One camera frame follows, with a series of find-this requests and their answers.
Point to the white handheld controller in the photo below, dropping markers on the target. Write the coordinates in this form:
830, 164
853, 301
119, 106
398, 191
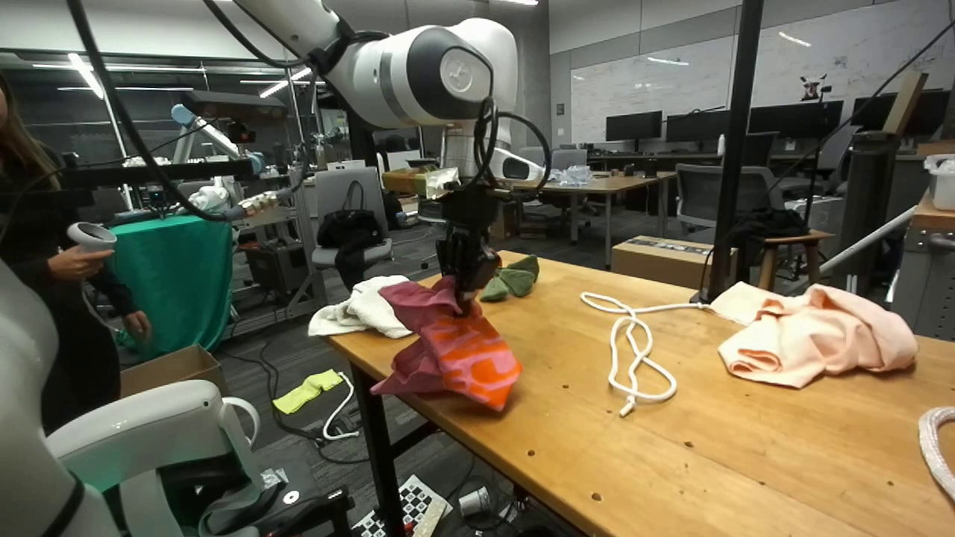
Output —
95, 237

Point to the black vertical pole stand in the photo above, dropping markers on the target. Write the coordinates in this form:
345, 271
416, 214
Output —
736, 138

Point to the white terry towel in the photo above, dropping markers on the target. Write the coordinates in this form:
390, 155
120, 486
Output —
362, 310

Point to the black gripper orange mount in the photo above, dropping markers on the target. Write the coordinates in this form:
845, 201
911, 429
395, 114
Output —
463, 252

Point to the cardboard box behind table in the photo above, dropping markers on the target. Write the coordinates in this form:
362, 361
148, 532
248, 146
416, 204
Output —
666, 259

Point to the white foreground robot arm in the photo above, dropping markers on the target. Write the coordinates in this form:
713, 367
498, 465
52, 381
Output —
104, 469

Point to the checkerboard calibration card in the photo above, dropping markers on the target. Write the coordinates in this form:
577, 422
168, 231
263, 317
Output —
422, 511

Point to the pink orange shirt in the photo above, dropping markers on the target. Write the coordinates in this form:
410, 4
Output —
456, 347

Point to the green draped cloth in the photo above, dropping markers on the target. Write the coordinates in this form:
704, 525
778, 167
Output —
180, 271

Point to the cardboard box on floor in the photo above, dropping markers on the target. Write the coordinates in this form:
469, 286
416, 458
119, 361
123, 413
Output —
189, 361

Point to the person's hand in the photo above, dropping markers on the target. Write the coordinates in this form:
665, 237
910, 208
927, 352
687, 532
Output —
78, 264

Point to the yellow-green cloth on floor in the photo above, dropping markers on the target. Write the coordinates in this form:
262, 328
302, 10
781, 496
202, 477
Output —
310, 389

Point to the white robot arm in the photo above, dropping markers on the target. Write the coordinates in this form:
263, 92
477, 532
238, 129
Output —
456, 77

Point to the person in black sleeve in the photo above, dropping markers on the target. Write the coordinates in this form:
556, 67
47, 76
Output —
35, 226

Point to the light pink cloth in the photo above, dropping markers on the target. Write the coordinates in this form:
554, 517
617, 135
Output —
823, 331

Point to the wooden stool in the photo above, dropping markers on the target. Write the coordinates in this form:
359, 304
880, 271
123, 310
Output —
796, 253

